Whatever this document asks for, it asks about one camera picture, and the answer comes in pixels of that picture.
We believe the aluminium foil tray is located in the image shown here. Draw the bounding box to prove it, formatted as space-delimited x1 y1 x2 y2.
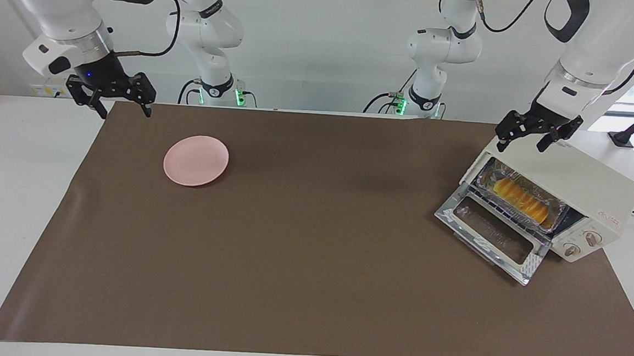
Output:
474 158 571 235

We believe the white wall power outlet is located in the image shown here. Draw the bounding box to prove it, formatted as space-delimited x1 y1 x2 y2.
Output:
29 82 73 99

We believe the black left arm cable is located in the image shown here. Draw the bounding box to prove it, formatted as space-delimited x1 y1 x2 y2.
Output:
472 0 540 36

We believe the cream toaster oven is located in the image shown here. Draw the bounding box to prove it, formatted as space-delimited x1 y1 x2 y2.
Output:
455 121 634 268

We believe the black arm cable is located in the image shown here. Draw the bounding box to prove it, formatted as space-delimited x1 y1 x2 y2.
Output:
472 0 540 36
113 0 182 61

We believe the black base cable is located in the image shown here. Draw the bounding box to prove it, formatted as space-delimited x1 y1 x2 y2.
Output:
177 78 203 105
362 65 418 117

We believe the pink round plate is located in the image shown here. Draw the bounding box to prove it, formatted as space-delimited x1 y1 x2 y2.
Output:
162 133 231 190

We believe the sliced orange bread loaf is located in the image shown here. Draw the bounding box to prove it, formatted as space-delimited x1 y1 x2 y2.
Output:
490 177 552 226

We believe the black right base cable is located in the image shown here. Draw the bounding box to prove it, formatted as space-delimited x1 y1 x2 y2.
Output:
177 78 203 105

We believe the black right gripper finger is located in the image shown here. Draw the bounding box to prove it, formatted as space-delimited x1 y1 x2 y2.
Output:
64 74 111 120
127 71 158 118

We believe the glass oven door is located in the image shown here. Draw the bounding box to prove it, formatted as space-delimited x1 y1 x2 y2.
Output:
430 181 555 288

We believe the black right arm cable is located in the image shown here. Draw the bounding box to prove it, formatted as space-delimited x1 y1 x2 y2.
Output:
113 0 182 61

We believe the brown table mat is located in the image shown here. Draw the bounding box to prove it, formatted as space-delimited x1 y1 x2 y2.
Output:
0 93 634 356

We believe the black left base cable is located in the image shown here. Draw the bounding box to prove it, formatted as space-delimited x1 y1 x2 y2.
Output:
362 65 418 117

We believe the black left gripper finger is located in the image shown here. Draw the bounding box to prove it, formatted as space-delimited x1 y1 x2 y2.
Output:
537 114 584 156
494 109 533 154

